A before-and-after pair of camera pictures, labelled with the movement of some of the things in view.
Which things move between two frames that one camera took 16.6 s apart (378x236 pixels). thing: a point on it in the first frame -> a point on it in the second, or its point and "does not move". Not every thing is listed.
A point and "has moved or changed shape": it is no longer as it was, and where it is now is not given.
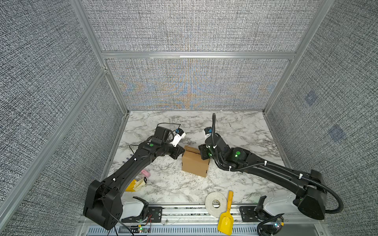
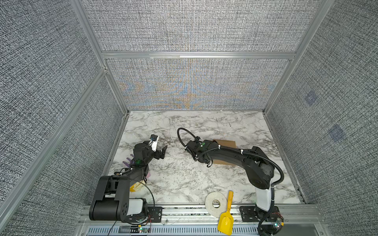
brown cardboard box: [192, 162] has moved or changed shape
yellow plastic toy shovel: [225, 221] does not move
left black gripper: [178, 150] -> [157, 156]
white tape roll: [215, 212] does not move
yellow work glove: [136, 185] does not move
